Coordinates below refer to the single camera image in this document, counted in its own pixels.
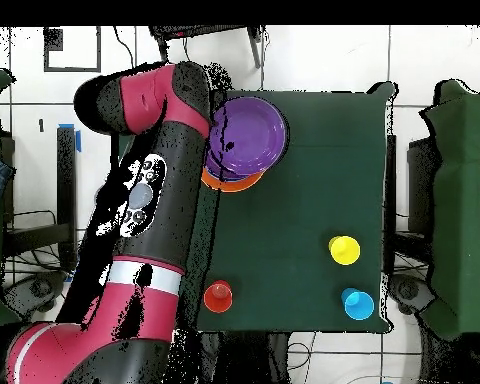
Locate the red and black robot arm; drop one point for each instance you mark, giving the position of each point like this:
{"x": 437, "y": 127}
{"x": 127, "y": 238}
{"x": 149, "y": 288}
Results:
{"x": 144, "y": 300}

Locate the large orange bowl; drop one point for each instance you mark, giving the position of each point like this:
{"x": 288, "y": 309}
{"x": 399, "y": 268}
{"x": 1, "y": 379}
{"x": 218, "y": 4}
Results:
{"x": 232, "y": 186}

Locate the dark green tablecloth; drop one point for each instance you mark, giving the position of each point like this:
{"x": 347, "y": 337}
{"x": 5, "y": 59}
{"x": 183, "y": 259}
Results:
{"x": 304, "y": 220}

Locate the red cup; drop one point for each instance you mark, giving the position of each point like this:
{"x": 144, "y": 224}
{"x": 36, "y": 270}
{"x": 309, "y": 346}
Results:
{"x": 218, "y": 298}

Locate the yellow cup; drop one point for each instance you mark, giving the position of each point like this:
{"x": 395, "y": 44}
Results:
{"x": 346, "y": 251}

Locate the blue cup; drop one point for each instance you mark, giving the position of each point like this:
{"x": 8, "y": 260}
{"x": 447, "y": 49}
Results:
{"x": 359, "y": 306}

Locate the black metal stand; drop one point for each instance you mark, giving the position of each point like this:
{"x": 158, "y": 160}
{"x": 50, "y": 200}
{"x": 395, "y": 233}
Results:
{"x": 254, "y": 44}

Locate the blue tape strip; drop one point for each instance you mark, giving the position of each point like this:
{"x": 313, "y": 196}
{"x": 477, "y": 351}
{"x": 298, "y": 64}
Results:
{"x": 78, "y": 140}

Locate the black floor base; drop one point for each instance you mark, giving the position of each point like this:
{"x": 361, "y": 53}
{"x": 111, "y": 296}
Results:
{"x": 36, "y": 292}
{"x": 410, "y": 290}

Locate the black table frame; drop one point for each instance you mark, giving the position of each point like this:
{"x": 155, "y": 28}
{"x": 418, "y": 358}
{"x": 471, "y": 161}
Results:
{"x": 418, "y": 180}
{"x": 66, "y": 180}

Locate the grey square frame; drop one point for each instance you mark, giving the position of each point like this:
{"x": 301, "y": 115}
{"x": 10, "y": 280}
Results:
{"x": 72, "y": 70}

